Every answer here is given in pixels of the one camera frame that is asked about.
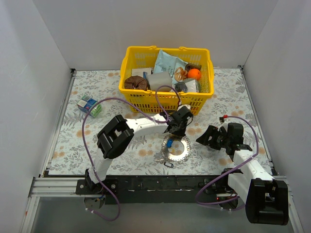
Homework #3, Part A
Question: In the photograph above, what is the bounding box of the key with blue tag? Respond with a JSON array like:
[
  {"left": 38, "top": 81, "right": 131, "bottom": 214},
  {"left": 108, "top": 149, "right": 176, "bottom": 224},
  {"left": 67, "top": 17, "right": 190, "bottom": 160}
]
[{"left": 166, "top": 138, "right": 174, "bottom": 148}]

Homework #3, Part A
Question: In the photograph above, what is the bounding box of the large silver keyring with chain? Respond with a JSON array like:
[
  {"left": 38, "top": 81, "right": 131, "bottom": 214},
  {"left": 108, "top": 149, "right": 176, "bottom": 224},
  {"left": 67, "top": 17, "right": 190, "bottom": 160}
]
[{"left": 161, "top": 134, "right": 191, "bottom": 162}]

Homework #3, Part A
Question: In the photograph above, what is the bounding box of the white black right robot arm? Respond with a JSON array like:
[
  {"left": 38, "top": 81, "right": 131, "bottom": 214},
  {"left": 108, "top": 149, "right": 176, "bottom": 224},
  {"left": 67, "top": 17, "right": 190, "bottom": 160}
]
[{"left": 196, "top": 123, "right": 289, "bottom": 225}]

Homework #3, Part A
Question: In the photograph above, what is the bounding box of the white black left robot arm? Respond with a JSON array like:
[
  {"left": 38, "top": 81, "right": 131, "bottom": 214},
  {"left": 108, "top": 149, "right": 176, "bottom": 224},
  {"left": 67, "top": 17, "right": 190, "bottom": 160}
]
[{"left": 85, "top": 105, "right": 193, "bottom": 194}]

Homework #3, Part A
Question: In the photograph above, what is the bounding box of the key with black tag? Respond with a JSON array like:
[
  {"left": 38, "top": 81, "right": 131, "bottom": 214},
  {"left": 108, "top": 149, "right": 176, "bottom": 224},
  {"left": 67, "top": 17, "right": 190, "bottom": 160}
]
[{"left": 154, "top": 159, "right": 174, "bottom": 168}]

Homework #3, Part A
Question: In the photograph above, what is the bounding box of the clear bag with dark item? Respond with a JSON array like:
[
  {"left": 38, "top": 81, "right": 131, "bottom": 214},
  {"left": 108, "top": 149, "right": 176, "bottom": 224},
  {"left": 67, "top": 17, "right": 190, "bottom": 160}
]
[{"left": 174, "top": 79, "right": 201, "bottom": 93}]

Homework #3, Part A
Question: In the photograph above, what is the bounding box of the grey paper roll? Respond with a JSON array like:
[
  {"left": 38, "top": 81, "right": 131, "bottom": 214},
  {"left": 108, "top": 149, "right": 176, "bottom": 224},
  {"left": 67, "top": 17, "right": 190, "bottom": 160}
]
[{"left": 147, "top": 71, "right": 172, "bottom": 92}]

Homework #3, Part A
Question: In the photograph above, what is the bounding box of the yellow plastic shopping basket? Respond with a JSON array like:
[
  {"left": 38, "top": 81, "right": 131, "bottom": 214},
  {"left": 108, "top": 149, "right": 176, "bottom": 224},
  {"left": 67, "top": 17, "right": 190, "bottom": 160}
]
[{"left": 119, "top": 46, "right": 214, "bottom": 116}]

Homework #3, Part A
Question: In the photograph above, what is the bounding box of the orange fruit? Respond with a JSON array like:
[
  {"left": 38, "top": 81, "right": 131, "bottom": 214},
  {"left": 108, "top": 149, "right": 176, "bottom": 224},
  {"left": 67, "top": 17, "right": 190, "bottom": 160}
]
[{"left": 187, "top": 68, "right": 202, "bottom": 81}]

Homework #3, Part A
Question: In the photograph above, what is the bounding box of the brown wrapped snack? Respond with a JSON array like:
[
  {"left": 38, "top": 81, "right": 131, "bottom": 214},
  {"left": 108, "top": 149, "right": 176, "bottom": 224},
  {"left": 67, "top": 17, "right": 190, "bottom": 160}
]
[{"left": 185, "top": 63, "right": 202, "bottom": 72}]

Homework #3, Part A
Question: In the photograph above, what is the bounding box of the light blue snack bag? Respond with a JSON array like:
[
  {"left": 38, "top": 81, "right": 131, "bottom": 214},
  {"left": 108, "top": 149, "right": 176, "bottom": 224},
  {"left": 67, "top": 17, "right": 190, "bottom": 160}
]
[{"left": 154, "top": 50, "right": 188, "bottom": 84}]

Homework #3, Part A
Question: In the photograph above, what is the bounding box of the white box in basket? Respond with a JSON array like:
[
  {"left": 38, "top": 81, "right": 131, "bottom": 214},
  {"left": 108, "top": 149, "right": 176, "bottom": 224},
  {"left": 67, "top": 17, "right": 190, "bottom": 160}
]
[{"left": 132, "top": 67, "right": 153, "bottom": 79}]

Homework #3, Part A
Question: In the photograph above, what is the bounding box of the floral table mat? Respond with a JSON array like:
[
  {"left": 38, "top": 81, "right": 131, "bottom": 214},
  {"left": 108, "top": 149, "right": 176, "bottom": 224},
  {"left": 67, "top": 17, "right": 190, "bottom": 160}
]
[{"left": 49, "top": 68, "right": 272, "bottom": 179}]

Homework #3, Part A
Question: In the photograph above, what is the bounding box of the blue green carton pack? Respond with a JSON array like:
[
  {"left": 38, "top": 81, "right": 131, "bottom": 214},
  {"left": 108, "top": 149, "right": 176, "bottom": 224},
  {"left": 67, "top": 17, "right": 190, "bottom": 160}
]
[{"left": 77, "top": 95, "right": 102, "bottom": 118}]

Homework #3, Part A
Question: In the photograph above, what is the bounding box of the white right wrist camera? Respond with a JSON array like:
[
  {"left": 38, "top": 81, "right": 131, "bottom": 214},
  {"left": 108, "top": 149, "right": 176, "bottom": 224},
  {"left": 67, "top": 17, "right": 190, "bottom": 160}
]
[{"left": 219, "top": 115, "right": 228, "bottom": 131}]

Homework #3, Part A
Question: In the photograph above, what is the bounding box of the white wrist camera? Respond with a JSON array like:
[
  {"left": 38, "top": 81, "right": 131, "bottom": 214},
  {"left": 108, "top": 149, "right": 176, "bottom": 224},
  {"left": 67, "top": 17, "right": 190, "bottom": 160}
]
[
  {"left": 177, "top": 104, "right": 191, "bottom": 110},
  {"left": 219, "top": 115, "right": 228, "bottom": 131}
]

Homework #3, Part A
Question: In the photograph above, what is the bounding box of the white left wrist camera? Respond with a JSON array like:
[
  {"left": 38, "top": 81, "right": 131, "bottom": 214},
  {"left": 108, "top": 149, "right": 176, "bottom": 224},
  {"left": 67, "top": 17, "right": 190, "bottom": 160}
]
[{"left": 177, "top": 104, "right": 191, "bottom": 110}]

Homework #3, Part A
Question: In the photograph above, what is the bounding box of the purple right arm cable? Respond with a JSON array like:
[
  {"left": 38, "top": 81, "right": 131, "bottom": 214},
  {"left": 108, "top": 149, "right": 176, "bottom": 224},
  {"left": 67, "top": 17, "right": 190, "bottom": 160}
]
[{"left": 195, "top": 116, "right": 259, "bottom": 211}]

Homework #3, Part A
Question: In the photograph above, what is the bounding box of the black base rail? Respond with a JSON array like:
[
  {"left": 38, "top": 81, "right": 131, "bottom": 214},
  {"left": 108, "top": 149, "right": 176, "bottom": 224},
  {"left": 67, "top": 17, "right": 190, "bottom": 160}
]
[{"left": 75, "top": 175, "right": 235, "bottom": 204}]

